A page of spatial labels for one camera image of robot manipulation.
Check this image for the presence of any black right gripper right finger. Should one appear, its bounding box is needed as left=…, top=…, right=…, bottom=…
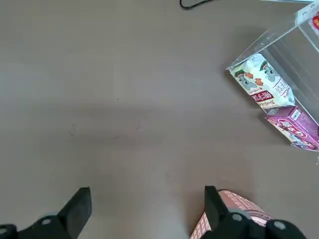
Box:
left=199, top=185, right=310, bottom=239

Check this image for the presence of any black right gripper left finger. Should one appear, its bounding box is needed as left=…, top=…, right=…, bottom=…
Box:
left=0, top=187, right=92, bottom=239

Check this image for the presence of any pink plastic basket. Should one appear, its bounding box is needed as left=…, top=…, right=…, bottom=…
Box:
left=189, top=189, right=277, bottom=239

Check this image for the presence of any purple snack box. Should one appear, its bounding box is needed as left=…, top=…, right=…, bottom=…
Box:
left=264, top=106, right=319, bottom=151

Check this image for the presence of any white cartoon snack packet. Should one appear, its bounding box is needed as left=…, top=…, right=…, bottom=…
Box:
left=230, top=53, right=296, bottom=113

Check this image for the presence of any clear acrylic display box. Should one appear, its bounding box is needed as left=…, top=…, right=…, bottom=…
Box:
left=225, top=0, right=319, bottom=152

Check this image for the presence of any red snack packet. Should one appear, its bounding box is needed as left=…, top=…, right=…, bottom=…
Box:
left=308, top=11, right=319, bottom=34

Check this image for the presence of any black cable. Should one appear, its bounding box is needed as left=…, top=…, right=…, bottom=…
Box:
left=179, top=0, right=212, bottom=9

